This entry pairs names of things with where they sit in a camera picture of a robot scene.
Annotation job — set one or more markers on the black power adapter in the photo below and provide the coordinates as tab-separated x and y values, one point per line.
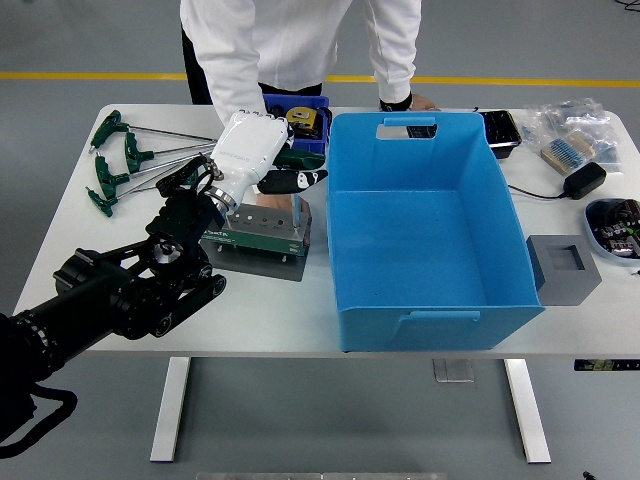
585	180

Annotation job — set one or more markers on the person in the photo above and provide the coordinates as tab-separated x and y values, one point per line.
300	40

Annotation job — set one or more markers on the black table control panel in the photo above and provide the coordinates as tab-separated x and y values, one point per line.
605	365

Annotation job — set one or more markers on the grey metal bracket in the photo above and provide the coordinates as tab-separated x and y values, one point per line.
452	371

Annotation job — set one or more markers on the person's right hand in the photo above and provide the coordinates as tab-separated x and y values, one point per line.
274	201

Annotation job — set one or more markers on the clear plastic parts bag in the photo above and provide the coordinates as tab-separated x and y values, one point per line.
565	112

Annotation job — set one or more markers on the grey foam block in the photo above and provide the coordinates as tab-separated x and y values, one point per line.
565	290

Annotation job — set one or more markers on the bag of blue resistor strips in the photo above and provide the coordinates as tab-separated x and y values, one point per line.
567	152

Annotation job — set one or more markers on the white table leg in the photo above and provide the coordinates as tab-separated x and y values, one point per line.
170	410
527	410

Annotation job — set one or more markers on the yellow tape measure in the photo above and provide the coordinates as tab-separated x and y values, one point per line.
302	117

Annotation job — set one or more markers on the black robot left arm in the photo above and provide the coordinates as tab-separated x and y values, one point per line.
90	295

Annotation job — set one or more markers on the black plastic tray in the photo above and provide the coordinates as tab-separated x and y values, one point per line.
500	132

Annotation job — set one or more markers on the large light blue box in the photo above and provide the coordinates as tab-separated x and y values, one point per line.
415	240

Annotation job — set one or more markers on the person's right forearm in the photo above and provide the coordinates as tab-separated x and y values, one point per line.
235	95

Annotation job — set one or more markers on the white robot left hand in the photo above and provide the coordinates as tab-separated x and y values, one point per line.
250	145

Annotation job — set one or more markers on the clear bag with blue parts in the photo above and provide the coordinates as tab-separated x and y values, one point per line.
607	147

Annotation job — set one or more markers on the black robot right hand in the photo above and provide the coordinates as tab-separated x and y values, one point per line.
589	475

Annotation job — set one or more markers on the blue-rimmed bowl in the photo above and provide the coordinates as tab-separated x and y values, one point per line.
590	220

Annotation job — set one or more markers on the person's left forearm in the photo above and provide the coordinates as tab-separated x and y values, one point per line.
395	75

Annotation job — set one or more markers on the small dark blue bin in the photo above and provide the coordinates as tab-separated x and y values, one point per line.
310	146

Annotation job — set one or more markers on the black wristband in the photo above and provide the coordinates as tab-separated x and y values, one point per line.
395	104

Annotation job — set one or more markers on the person's left hand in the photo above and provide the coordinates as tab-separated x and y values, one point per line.
424	103

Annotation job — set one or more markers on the electronic components heap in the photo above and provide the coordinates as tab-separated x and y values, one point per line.
620	230

